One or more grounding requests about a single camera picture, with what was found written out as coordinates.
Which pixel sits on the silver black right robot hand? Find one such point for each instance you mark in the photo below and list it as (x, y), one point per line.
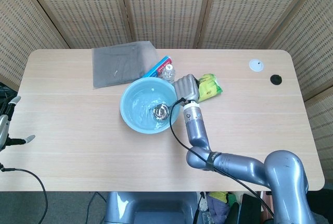
(187, 87)

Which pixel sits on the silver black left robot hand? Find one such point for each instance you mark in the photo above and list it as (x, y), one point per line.
(4, 130)

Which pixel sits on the metal spoon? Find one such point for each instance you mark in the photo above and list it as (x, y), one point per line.
(160, 112)

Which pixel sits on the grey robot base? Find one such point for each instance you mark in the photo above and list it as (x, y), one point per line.
(153, 208)

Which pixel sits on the clear plastic bottle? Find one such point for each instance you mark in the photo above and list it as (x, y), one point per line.
(169, 74)

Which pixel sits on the green yellow snack packet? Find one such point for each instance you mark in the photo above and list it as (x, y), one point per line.
(210, 88)

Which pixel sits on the blue red flat box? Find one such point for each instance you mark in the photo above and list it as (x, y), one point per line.
(158, 66)

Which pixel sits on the light blue plastic bowl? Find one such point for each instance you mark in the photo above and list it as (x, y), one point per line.
(138, 109)

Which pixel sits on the white round table cap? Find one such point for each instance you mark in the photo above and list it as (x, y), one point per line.
(256, 65)

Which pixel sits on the grey folded cloth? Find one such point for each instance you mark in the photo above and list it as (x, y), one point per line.
(117, 65)

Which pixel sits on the woven bamboo folding screen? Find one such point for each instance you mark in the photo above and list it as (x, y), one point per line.
(166, 7)

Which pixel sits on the yellow green bag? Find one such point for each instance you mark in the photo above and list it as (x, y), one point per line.
(218, 196)

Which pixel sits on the purple cloth bundle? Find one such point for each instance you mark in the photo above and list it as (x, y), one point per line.
(218, 207)

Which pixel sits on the black flat object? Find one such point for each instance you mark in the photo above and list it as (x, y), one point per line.
(249, 208)

